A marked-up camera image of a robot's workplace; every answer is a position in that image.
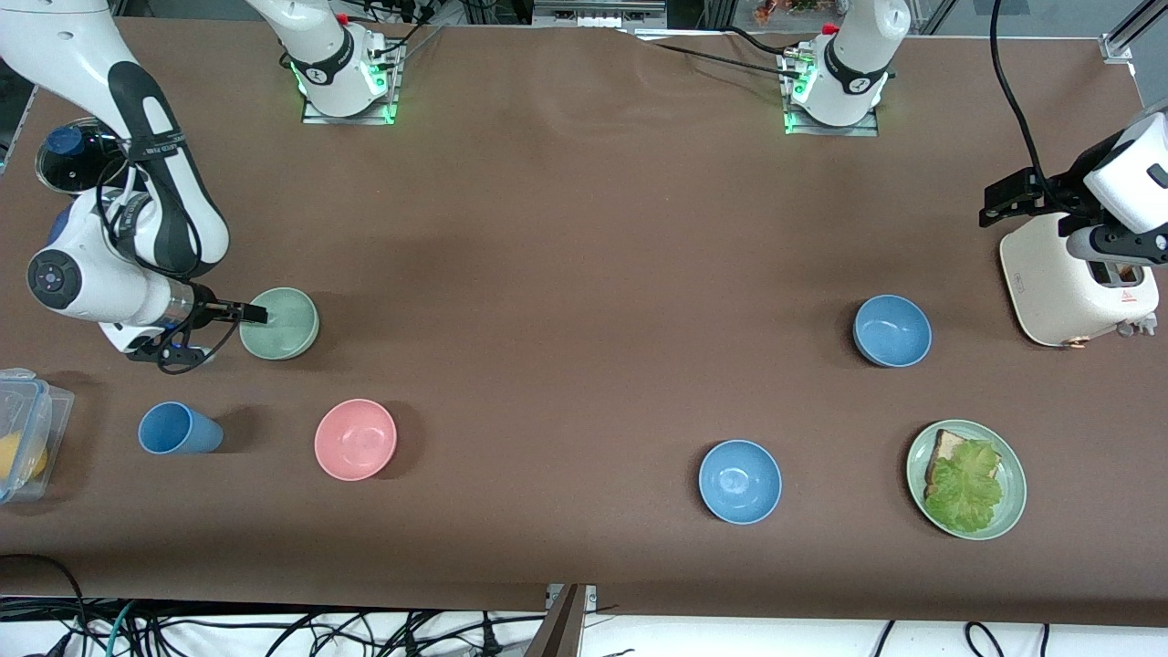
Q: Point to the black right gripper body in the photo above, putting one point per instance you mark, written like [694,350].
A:
[209,309]

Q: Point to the pale green bowl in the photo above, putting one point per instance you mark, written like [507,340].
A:
[287,333]

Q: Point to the blue bowl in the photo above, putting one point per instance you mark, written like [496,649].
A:
[892,330]
[740,481]

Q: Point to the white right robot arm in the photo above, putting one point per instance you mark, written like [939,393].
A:
[64,46]

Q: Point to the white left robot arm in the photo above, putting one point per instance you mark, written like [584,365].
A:
[858,55]

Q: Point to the pink bowl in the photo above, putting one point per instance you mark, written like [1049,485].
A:
[355,439]

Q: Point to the toast slice in toaster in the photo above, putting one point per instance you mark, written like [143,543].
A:
[1129,272]

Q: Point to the cream white toaster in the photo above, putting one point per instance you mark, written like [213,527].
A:
[1058,292]

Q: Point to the blue plastic cup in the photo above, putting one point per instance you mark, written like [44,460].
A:
[178,429]

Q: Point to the clear plastic food container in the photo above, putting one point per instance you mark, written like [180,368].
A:
[55,411]

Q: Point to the yellow lemon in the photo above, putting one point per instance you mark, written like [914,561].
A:
[18,456]

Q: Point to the bread slice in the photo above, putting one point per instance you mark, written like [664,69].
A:
[949,447]

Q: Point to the pale green plate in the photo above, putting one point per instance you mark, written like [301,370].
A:
[1015,484]

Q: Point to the green lettuce leaf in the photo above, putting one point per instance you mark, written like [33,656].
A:
[967,488]

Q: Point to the brown table cover cloth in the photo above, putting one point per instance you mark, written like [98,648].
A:
[584,274]

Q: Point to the aluminium profile beam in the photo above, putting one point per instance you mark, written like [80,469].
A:
[561,625]

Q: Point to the grey metal box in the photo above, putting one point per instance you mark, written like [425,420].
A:
[598,14]

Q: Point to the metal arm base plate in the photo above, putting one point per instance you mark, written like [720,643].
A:
[867,130]
[383,115]

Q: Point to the aluminium frame corner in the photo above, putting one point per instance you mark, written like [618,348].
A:
[1131,32]

